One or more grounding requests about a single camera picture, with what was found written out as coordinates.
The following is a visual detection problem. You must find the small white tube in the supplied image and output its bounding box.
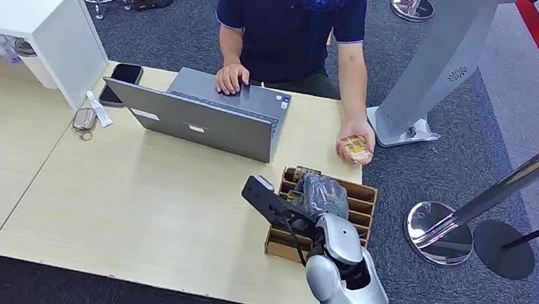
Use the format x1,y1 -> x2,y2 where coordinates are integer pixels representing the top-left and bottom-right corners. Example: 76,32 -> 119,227
81,89 -> 118,130

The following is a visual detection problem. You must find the person's left hand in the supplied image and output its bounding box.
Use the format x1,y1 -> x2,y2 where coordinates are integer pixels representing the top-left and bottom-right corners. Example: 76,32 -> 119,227
333,116 -> 381,168

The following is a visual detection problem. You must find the printed card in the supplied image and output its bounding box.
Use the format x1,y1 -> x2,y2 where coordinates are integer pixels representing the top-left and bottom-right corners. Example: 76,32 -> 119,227
339,134 -> 375,166
292,165 -> 325,186
285,189 -> 305,207

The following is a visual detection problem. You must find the brown wooden card holder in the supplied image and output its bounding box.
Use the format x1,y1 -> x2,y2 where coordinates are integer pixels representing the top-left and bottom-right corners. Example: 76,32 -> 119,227
262,164 -> 381,274

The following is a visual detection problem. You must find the black stanchion post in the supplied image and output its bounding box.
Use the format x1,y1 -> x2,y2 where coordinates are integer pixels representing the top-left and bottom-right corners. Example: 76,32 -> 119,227
467,185 -> 539,285

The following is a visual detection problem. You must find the white round container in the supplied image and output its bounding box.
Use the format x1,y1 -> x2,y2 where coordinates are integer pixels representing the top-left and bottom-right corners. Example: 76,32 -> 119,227
8,37 -> 65,91

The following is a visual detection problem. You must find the grey laptop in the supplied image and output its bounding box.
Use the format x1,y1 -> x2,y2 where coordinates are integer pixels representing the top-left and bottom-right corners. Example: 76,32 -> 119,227
94,56 -> 295,166

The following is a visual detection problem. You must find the white shelf cabinet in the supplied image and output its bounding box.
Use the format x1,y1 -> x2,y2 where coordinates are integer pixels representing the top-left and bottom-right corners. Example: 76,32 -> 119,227
0,0 -> 120,115

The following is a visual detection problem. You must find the grey key fob with ring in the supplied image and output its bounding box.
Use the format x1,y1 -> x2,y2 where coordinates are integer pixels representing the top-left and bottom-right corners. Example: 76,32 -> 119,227
69,105 -> 100,143

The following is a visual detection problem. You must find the person's right hand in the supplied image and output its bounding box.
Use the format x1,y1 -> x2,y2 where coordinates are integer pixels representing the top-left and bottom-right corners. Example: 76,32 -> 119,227
212,61 -> 253,100

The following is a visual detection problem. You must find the chrome stanchion post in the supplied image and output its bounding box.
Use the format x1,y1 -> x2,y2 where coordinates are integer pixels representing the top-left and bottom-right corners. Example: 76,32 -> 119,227
398,82 -> 539,280

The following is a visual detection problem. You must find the grey kiosk stand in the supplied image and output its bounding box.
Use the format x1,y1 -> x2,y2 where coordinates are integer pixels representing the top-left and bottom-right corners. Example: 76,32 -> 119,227
360,0 -> 522,165

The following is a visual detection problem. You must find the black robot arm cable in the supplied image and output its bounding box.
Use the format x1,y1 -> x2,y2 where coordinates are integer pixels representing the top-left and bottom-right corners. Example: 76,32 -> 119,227
276,214 -> 318,269

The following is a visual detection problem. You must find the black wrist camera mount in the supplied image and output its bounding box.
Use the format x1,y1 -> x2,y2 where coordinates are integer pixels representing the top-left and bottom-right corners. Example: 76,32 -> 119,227
237,172 -> 323,235

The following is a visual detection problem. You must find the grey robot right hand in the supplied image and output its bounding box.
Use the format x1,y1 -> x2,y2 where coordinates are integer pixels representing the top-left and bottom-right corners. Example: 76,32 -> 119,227
290,170 -> 355,224

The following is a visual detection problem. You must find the chrome stanchion base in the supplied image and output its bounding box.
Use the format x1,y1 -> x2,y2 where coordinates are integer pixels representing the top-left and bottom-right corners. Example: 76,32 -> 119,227
388,0 -> 437,26

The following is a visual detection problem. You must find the printed card in holder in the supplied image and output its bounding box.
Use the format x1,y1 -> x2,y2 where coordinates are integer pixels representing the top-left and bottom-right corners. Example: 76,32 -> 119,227
292,165 -> 325,186

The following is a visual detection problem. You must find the black smartphone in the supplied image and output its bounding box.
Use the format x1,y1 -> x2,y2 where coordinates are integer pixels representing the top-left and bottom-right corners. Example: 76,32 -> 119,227
97,60 -> 146,112

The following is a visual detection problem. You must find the person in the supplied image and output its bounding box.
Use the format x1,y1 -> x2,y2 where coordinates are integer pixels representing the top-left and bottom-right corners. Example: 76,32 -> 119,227
206,0 -> 371,104

